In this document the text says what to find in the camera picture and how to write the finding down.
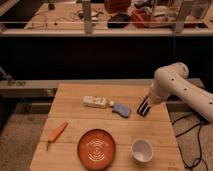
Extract black whiteboard eraser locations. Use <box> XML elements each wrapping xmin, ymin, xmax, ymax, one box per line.
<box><xmin>137</xmin><ymin>97</ymin><xmax>150</xmax><ymax>117</ymax></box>

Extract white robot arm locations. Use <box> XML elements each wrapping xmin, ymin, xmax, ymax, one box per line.
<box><xmin>148</xmin><ymin>62</ymin><xmax>213</xmax><ymax>123</ymax></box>

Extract orange ceramic plate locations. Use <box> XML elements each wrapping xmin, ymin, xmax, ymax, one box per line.
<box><xmin>77</xmin><ymin>129</ymin><xmax>116</xmax><ymax>171</ymax></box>

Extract white ceramic cup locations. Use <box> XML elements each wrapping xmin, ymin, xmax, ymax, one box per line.
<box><xmin>131</xmin><ymin>139</ymin><xmax>153</xmax><ymax>165</ymax></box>

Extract black bowl on bench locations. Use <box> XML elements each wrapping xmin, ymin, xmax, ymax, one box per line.
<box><xmin>107</xmin><ymin>13</ymin><xmax>131</xmax><ymax>28</ymax></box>

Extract orange container on bench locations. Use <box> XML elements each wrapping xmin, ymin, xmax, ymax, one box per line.
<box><xmin>131</xmin><ymin>9</ymin><xmax>149</xmax><ymax>28</ymax></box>

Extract red box on bench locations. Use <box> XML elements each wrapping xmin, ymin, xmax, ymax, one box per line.
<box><xmin>105</xmin><ymin>0</ymin><xmax>131</xmax><ymax>13</ymax></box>

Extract orange handled knife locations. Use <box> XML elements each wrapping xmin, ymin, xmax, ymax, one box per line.
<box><xmin>46</xmin><ymin>122</ymin><xmax>68</xmax><ymax>148</ymax></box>

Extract metal post left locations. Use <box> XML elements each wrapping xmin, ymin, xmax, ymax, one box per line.
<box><xmin>82</xmin><ymin>0</ymin><xmax>93</xmax><ymax>34</ymax></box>

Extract metal post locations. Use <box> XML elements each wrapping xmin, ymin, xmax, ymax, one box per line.
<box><xmin>82</xmin><ymin>0</ymin><xmax>93</xmax><ymax>34</ymax></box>
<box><xmin>174</xmin><ymin>0</ymin><xmax>193</xmax><ymax>33</ymax></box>

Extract black floor cables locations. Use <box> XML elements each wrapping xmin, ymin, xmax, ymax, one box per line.
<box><xmin>171</xmin><ymin>111</ymin><xmax>210</xmax><ymax>171</ymax></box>

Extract metal post right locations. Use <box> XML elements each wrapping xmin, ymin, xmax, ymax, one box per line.
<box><xmin>174</xmin><ymin>0</ymin><xmax>193</xmax><ymax>33</ymax></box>

